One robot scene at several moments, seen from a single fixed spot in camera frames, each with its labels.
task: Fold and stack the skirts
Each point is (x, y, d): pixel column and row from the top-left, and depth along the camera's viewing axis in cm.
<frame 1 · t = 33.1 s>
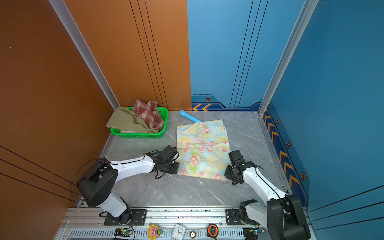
left hand: (178, 168, 90), fingers closed
right hand: (226, 175, 86), fingers open
green plastic basket: (164, 112, 113), point 7 cm above the table
olive green skirt: (123, 119, 105), point 10 cm above the table
red plaid skirt: (148, 112, 104), point 14 cm above the table
floral pastel skirt: (204, 149, 99), point 2 cm above the table
blue toy microphone: (183, 113, 118), point 3 cm above the table

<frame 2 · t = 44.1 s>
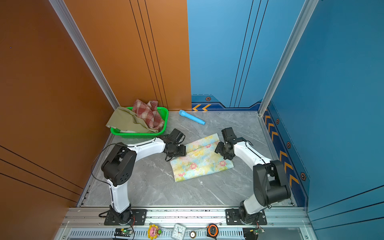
left hand: (184, 152, 95), fingers open
right hand: (218, 152, 91), fingers open
floral pastel skirt: (200, 158, 94), point 3 cm above the table
the other named things where they were.

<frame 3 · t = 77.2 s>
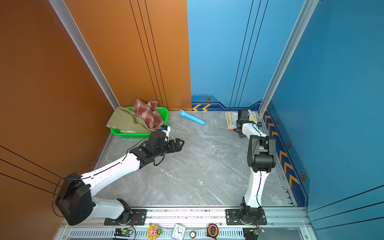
left hand: (179, 141, 82), fingers open
right hand: (239, 125, 104), fingers open
floral pastel skirt: (232, 117, 115), point 3 cm above the table
the other named things where they were.

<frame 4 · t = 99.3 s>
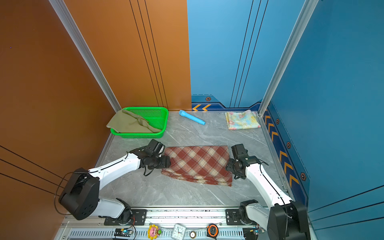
left hand: (166, 162, 88), fingers open
right hand: (230, 169, 84), fingers open
red plaid skirt: (208, 164, 92), point 2 cm above the table
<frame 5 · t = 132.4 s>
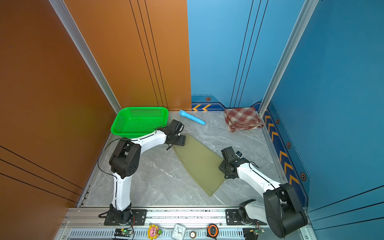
left hand: (180, 139, 101), fingers open
right hand: (221, 168, 88), fingers open
olive green skirt: (202, 163, 94), on the table
red plaid skirt: (239, 119, 111), point 6 cm above the table
